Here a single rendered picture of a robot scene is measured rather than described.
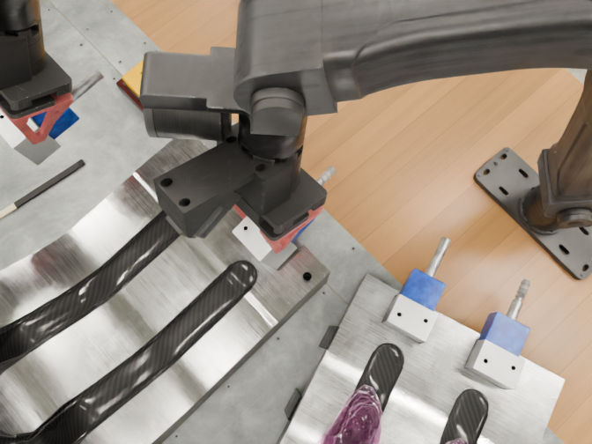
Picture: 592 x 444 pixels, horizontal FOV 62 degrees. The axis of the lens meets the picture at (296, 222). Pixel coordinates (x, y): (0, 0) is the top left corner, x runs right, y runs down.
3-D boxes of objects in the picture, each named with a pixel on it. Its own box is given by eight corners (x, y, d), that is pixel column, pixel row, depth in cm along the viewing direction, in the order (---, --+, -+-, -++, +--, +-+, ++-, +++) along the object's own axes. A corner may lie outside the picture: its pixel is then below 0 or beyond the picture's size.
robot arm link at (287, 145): (222, 165, 41) (219, 100, 36) (226, 117, 44) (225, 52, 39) (304, 168, 42) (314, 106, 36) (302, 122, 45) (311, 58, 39)
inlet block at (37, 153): (97, 71, 63) (78, 47, 57) (122, 97, 62) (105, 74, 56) (14, 138, 61) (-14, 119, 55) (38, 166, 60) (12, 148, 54)
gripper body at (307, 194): (276, 240, 45) (281, 188, 39) (210, 172, 49) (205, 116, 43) (327, 204, 48) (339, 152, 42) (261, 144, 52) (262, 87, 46)
